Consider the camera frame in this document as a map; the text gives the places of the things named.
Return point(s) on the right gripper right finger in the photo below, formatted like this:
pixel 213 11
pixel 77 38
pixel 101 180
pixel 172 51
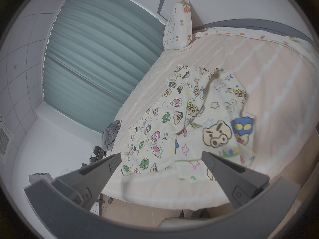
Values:
pixel 236 183

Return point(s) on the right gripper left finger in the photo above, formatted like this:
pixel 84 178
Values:
pixel 84 183

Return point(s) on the white printed pyjama top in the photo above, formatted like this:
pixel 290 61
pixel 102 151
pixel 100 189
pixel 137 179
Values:
pixel 194 113

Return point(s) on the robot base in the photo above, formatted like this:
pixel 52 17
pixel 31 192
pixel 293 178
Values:
pixel 174 221

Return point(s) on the grey garment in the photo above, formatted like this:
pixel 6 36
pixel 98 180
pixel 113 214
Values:
pixel 111 136

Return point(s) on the ceiling air conditioner vent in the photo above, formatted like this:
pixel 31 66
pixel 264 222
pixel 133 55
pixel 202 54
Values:
pixel 6 138

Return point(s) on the bed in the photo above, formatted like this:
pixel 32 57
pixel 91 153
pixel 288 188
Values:
pixel 274 83

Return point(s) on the blue-green curtain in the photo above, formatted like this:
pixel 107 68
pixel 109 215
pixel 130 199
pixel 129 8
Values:
pixel 99 46

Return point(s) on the white printed pillow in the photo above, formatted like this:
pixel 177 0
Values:
pixel 178 26

